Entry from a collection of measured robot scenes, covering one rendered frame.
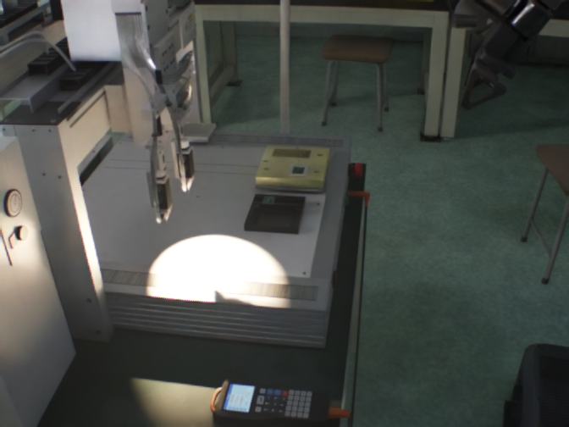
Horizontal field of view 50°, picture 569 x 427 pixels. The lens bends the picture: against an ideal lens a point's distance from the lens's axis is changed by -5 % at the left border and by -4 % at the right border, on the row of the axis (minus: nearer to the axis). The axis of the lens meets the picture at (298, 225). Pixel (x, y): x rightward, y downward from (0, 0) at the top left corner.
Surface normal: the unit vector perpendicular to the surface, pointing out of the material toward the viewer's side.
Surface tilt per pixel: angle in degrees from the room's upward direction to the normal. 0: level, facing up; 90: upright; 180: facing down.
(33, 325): 90
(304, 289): 0
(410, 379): 0
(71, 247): 90
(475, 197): 0
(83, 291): 90
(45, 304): 90
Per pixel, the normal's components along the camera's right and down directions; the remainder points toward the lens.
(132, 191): -0.01, -0.83
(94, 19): -0.14, 0.55
